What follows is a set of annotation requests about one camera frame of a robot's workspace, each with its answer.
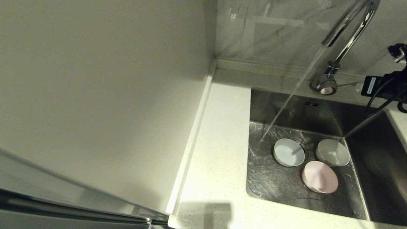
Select white ceramic bowl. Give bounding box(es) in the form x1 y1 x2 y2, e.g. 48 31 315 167
316 139 351 167

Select pink bowl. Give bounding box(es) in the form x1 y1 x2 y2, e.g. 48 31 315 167
302 161 339 194

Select light blue bowl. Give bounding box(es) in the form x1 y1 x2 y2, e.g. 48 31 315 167
273 138 306 167

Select stainless steel sink basin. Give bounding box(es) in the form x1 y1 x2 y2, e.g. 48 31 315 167
245 88 407 227

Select chrome gooseneck faucet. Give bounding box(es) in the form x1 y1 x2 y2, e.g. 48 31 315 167
311 0 381 96

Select running water stream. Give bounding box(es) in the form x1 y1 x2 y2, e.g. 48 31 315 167
260 45 327 142

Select white countertop upstand trim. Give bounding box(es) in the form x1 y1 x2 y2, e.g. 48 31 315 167
165 60 217 215

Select stainless steel appliance door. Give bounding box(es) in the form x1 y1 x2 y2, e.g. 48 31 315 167
0 146 169 229

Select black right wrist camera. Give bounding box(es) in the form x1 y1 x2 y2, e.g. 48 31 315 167
361 76 379 96

